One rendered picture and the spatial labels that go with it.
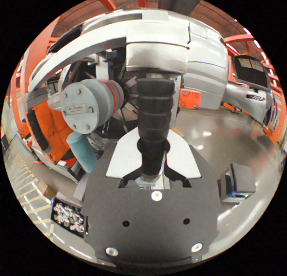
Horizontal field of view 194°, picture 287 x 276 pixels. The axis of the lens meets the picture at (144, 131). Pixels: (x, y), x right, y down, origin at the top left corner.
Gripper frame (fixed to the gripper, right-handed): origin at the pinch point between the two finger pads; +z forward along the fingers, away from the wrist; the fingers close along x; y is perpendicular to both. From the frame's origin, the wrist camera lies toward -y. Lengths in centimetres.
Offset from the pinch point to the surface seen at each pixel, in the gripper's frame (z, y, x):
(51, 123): 16, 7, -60
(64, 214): -18.5, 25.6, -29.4
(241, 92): 126, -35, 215
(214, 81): 55, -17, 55
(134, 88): 61, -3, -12
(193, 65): 55, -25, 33
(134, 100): 65, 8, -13
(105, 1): 88, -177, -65
